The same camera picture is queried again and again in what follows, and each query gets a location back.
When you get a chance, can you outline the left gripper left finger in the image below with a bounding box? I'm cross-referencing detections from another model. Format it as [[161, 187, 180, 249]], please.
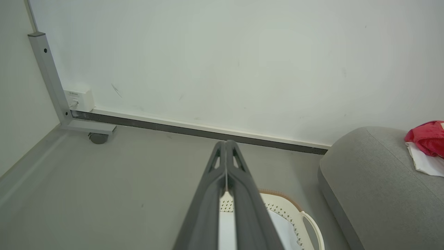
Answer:
[[173, 141, 228, 250]]

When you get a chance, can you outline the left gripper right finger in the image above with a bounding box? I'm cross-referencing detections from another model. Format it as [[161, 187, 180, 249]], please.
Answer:
[[227, 141, 285, 250]]

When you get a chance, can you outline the red and white garment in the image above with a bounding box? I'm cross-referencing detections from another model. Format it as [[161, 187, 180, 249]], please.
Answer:
[[404, 120, 444, 177]]

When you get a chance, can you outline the white laundry basket brown rim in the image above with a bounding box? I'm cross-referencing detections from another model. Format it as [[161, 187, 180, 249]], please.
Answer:
[[219, 189, 325, 250]]

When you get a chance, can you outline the white and dark baseboard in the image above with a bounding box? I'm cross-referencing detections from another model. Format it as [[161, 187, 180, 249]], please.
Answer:
[[71, 108, 330, 155]]

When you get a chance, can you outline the grey caster wheel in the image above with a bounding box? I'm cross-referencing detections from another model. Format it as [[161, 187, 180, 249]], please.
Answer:
[[88, 132, 110, 144]]

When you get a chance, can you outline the grey fabric sofa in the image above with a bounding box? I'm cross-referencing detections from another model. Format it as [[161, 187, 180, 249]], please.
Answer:
[[317, 126, 444, 250]]

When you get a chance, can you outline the white wall socket box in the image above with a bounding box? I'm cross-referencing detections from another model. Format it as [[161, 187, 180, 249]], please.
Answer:
[[63, 89, 95, 112]]

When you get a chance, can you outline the grey metal frame leg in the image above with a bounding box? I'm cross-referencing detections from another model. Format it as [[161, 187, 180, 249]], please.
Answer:
[[28, 32, 117, 136]]

